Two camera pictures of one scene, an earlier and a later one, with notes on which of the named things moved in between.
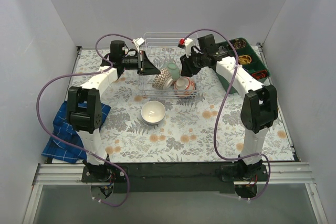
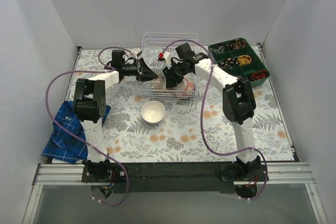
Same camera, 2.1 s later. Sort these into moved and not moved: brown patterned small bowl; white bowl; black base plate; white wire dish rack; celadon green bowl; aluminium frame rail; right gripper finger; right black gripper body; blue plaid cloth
Moved: right gripper finger; right black gripper body; celadon green bowl
Not moved: aluminium frame rail; white bowl; blue plaid cloth; black base plate; brown patterned small bowl; white wire dish rack
